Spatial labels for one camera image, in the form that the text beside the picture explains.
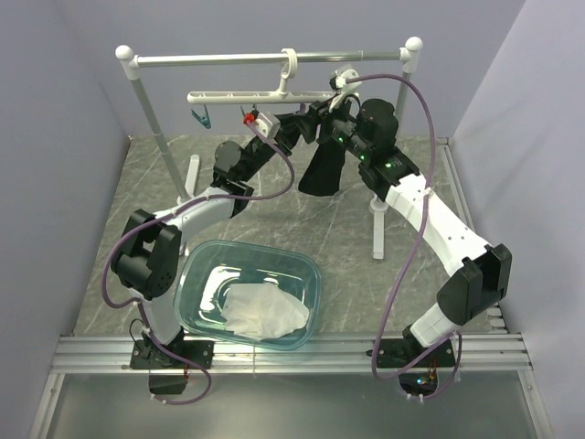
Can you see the white metal drying rack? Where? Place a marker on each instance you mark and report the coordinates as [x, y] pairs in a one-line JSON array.
[[133, 64]]

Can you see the teal clothespin far left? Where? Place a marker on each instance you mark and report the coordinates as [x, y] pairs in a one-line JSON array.
[[202, 118]]

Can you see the white cloth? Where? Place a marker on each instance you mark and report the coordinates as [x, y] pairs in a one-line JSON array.
[[262, 311]]

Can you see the translucent teal plastic basin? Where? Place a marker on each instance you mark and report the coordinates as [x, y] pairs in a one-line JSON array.
[[214, 266]]

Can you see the black underwear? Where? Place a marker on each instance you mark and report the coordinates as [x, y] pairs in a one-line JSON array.
[[322, 177]]

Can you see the aluminium mounting rail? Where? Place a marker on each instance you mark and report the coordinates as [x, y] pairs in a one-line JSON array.
[[326, 353]]

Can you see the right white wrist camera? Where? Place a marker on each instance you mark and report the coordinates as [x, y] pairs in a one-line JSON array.
[[343, 82]]

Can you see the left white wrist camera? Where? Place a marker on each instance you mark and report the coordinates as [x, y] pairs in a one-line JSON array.
[[265, 123]]

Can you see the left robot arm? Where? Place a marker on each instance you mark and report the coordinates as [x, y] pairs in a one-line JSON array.
[[146, 257]]

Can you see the white plastic clip hanger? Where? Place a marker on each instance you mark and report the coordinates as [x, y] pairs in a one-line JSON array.
[[290, 60]]

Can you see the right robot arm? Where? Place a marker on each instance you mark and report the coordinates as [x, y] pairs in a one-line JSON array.
[[478, 271]]

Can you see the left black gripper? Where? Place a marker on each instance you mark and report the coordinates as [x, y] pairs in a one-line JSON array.
[[289, 135]]

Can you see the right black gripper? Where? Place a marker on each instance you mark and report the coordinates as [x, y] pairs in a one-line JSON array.
[[326, 112]]

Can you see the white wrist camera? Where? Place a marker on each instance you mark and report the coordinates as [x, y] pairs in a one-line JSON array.
[[265, 123], [343, 82]]

